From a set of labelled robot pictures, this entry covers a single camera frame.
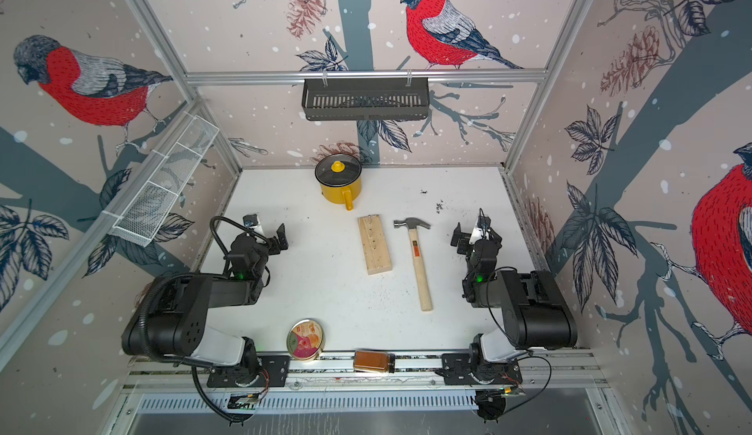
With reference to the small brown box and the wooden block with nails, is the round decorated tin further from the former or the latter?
the wooden block with nails

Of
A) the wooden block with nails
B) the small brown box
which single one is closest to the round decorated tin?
the small brown box

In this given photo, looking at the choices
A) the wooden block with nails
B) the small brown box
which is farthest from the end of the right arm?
the small brown box

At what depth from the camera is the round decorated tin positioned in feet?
2.49

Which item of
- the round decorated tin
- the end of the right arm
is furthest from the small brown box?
the end of the right arm

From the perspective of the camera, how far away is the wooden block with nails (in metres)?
0.92

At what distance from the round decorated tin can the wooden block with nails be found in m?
0.23

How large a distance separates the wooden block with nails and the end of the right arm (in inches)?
8.9

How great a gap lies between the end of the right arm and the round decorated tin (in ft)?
1.52

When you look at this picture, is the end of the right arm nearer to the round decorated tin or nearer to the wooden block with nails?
the wooden block with nails

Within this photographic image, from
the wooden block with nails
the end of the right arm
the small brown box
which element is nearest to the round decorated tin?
the small brown box

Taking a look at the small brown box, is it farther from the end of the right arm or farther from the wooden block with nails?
the end of the right arm

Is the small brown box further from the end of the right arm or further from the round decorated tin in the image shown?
the end of the right arm

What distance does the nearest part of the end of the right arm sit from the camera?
84 centimetres
